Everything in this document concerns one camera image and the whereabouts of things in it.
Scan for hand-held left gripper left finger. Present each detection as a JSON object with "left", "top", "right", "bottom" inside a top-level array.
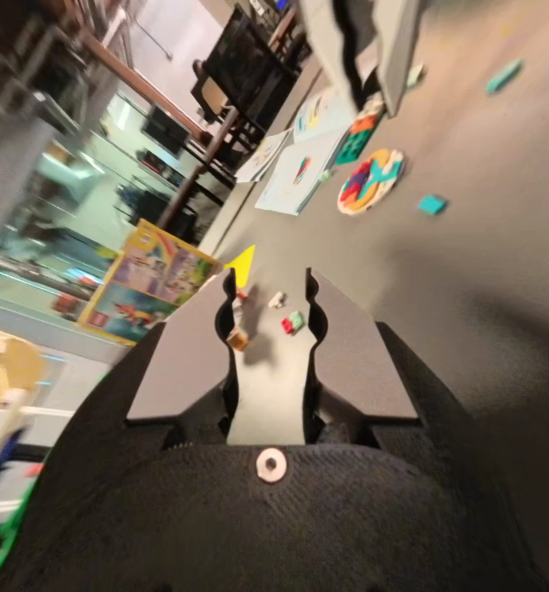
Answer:
[{"left": 127, "top": 267, "right": 239, "bottom": 427}]

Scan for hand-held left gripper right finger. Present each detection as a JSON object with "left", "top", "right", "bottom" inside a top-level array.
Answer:
[{"left": 304, "top": 266, "right": 419, "bottom": 424}]

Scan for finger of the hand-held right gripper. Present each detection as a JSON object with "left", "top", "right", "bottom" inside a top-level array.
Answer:
[
  {"left": 299, "top": 0, "right": 364, "bottom": 113},
  {"left": 373, "top": 0, "right": 426, "bottom": 117}
]

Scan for teal orange white lego strip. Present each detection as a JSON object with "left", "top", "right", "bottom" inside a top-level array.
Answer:
[{"left": 335, "top": 95, "right": 386, "bottom": 166}]

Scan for teal lego tile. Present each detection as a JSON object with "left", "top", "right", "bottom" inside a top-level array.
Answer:
[{"left": 418, "top": 194, "right": 449, "bottom": 216}]

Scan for yellow lego set box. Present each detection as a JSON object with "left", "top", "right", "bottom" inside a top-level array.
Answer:
[{"left": 77, "top": 219, "right": 222, "bottom": 346}]

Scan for dark teal curved lego brick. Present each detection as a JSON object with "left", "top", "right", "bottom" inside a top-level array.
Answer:
[{"left": 485, "top": 59, "right": 524, "bottom": 96}]

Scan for round rainbow lego plate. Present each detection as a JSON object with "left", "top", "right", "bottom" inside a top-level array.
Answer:
[{"left": 337, "top": 148, "right": 405, "bottom": 216}]

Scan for closed lego instruction booklet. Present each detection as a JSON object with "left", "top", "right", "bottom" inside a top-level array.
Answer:
[{"left": 234, "top": 131, "right": 293, "bottom": 184}]

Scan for open lego instruction booklet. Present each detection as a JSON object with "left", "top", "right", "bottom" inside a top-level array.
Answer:
[{"left": 255, "top": 88, "right": 363, "bottom": 216}]

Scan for black office chair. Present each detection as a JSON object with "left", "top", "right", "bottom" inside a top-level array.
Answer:
[{"left": 191, "top": 7, "right": 312, "bottom": 135}]

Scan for yellow paper note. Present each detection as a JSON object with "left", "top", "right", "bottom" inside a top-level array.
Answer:
[{"left": 223, "top": 245, "right": 257, "bottom": 288}]

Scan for green plastic bin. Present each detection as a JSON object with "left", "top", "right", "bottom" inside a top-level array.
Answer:
[{"left": 0, "top": 474, "right": 42, "bottom": 592}]

